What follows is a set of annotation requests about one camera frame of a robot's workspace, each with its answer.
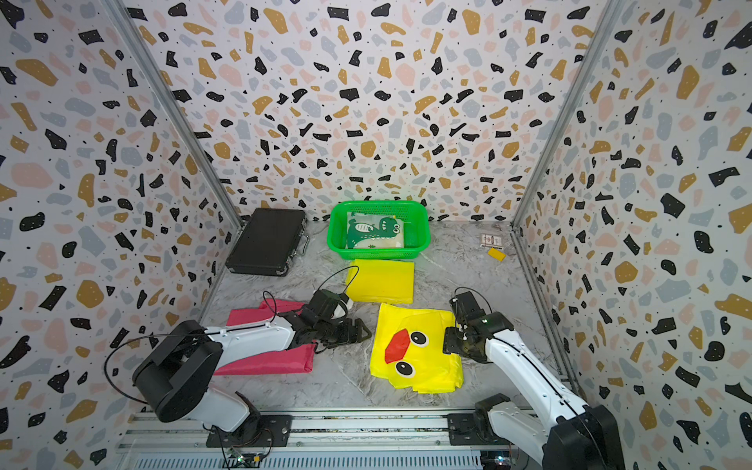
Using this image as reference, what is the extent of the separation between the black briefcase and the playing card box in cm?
70

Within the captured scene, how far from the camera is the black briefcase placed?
1046 mm

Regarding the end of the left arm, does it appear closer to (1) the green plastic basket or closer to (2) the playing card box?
(1) the green plastic basket

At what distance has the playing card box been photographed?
3.79ft
